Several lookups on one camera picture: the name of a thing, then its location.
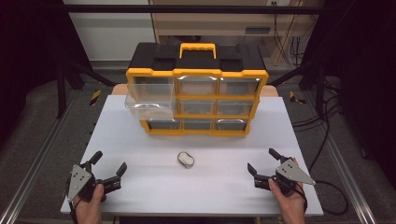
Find small white oval tin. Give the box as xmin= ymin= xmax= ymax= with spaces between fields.
xmin=177 ymin=150 xmax=195 ymax=170

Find person's left hand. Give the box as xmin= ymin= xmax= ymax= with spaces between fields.
xmin=74 ymin=183 xmax=106 ymax=224

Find bundle of black floor cables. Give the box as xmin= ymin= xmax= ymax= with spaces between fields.
xmin=291 ymin=74 xmax=345 ymax=175

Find yellow black striped marker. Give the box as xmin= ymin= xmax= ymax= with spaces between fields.
xmin=89 ymin=90 xmax=103 ymax=107
xmin=289 ymin=91 xmax=307 ymax=105

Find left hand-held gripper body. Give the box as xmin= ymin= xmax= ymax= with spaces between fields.
xmin=65 ymin=163 xmax=107 ymax=203

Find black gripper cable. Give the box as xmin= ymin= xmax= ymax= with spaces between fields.
xmin=64 ymin=176 xmax=82 ymax=224
xmin=296 ymin=180 xmax=349 ymax=217

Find person's right hand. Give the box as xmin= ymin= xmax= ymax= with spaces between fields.
xmin=267 ymin=157 xmax=308 ymax=224

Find hanging black cables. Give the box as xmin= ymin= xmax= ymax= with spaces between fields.
xmin=271 ymin=1 xmax=316 ymax=68

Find aluminium rail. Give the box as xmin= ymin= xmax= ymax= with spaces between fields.
xmin=323 ymin=133 xmax=378 ymax=224
xmin=0 ymin=89 xmax=82 ymax=224

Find yellow black drawer organizer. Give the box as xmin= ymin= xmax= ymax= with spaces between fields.
xmin=125 ymin=42 xmax=270 ymax=137

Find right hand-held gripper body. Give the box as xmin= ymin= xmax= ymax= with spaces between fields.
xmin=268 ymin=158 xmax=317 ymax=196

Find black horizontal frame bar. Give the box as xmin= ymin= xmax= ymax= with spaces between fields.
xmin=61 ymin=4 xmax=326 ymax=15

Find clear plastic drawer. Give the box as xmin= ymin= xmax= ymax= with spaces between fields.
xmin=124 ymin=76 xmax=177 ymax=121

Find dark curtain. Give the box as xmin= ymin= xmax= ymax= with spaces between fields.
xmin=300 ymin=0 xmax=396 ymax=183
xmin=0 ymin=0 xmax=92 ymax=147

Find black metal stand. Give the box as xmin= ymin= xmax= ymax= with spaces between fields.
xmin=55 ymin=57 xmax=119 ymax=119
xmin=266 ymin=57 xmax=327 ymax=119

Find grid of closed clear drawers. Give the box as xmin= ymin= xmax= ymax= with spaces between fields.
xmin=146 ymin=75 xmax=262 ymax=132

